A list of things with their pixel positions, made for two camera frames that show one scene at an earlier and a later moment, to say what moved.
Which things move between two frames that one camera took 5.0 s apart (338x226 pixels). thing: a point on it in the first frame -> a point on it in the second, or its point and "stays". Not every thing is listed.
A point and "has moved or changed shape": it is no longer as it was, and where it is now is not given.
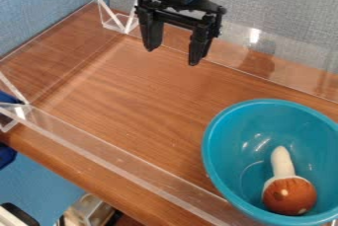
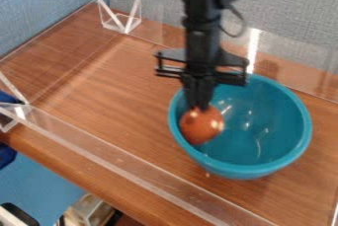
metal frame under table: x=89 y=212 stays
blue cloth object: x=9 y=154 stays
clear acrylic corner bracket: x=116 y=21 stays
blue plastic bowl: x=243 y=132 has moved or changed shape
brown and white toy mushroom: x=288 y=193 -> x=202 y=124
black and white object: x=14 y=216 stays
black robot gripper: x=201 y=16 -> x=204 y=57
